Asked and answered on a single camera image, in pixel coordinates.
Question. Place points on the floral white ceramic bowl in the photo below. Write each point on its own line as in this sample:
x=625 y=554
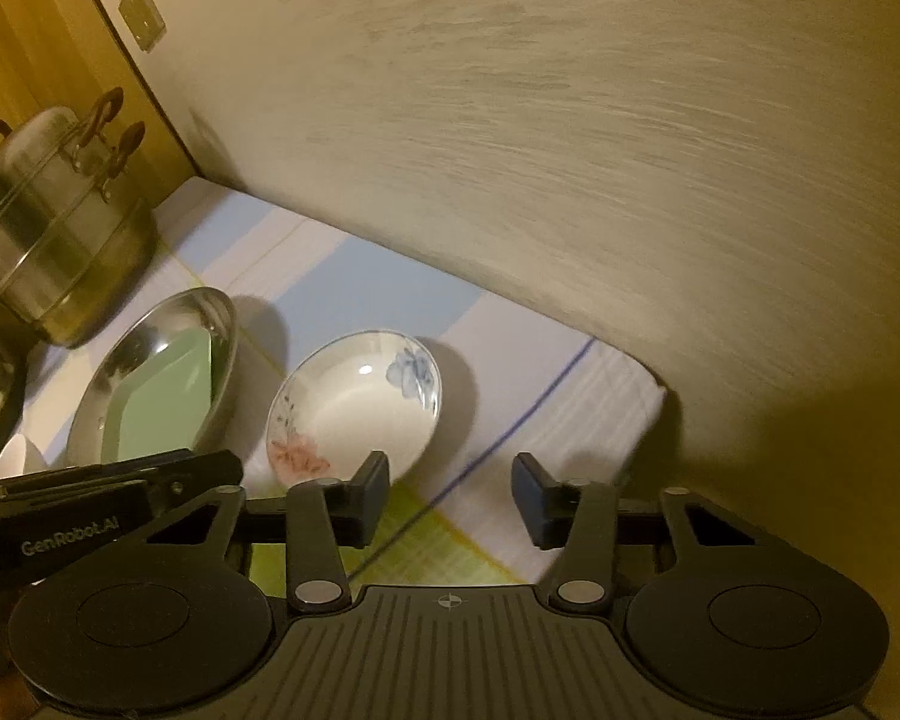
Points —
x=345 y=405

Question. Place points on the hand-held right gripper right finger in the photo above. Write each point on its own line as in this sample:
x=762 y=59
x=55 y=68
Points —
x=531 y=502

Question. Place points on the stacked stainless steel steamer pot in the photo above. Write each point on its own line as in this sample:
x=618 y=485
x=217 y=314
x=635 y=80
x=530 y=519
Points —
x=52 y=240

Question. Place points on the plain white bowl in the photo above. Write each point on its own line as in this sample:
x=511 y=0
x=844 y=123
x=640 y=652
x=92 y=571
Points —
x=15 y=457

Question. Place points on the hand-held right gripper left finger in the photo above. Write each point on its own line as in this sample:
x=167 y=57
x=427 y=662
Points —
x=375 y=499

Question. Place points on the checkered tablecloth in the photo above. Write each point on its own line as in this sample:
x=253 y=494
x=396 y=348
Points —
x=495 y=360

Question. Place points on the green square plate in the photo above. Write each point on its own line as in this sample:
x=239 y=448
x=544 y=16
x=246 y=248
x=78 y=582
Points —
x=165 y=397

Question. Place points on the beige wall socket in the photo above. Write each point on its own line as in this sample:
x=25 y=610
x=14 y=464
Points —
x=142 y=11

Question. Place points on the stainless steel plate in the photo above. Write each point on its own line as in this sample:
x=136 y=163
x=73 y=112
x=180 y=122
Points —
x=116 y=360

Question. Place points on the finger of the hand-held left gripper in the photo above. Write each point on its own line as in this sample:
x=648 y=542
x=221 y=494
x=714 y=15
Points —
x=187 y=474

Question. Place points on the wooden panel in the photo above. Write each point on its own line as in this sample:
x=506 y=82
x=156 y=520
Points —
x=37 y=37

